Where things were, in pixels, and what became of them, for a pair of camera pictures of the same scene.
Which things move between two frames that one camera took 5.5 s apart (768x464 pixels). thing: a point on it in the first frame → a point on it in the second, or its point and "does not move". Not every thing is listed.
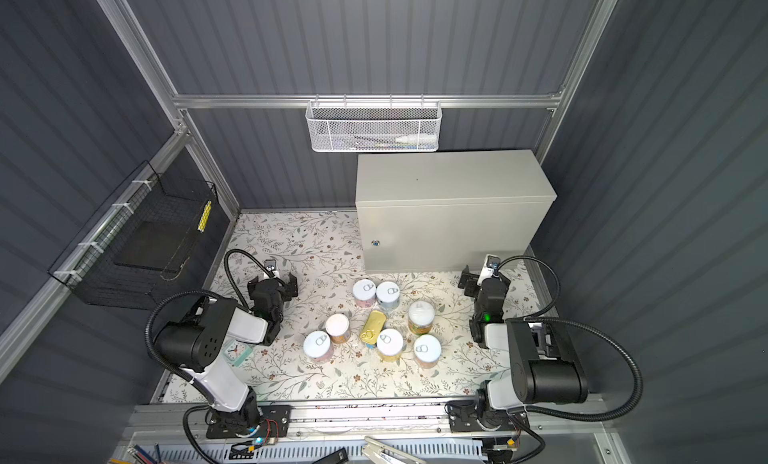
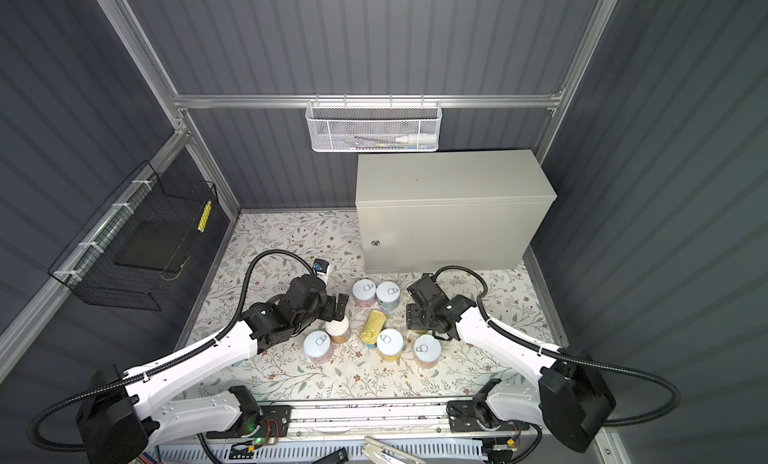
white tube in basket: [409, 138] does not move
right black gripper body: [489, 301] → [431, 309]
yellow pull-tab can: [390, 344] does not move
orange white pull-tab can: [427, 350] does not move
